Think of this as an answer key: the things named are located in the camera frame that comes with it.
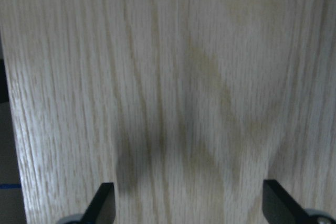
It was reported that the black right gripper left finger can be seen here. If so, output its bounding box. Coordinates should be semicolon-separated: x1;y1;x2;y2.
79;183;116;224

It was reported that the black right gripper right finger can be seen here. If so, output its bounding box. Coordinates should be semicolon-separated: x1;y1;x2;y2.
262;179;315;224

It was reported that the light wooden drawer cabinet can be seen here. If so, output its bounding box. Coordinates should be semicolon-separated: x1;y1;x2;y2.
1;0;335;223

